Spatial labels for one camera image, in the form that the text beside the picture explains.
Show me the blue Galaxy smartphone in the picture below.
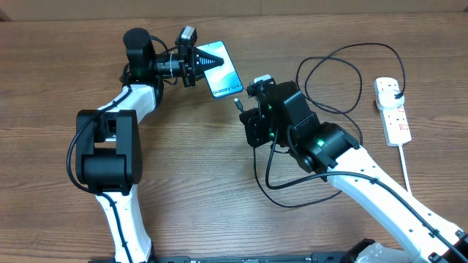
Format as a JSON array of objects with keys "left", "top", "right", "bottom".
[{"left": 197, "top": 41, "right": 244, "bottom": 99}]

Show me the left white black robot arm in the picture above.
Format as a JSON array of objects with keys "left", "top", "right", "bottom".
[{"left": 66, "top": 26, "right": 232, "bottom": 262}]

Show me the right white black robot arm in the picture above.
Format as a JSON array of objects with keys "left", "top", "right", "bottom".
[{"left": 239, "top": 75, "right": 467, "bottom": 262}]

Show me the white power strip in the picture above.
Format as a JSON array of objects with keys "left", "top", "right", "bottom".
[{"left": 374, "top": 77, "right": 412, "bottom": 147}]

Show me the white USB wall charger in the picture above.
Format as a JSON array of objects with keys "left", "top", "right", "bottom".
[{"left": 376, "top": 90, "right": 405, "bottom": 110}]

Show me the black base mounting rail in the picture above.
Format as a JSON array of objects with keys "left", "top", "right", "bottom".
[{"left": 87, "top": 251, "right": 414, "bottom": 263}]

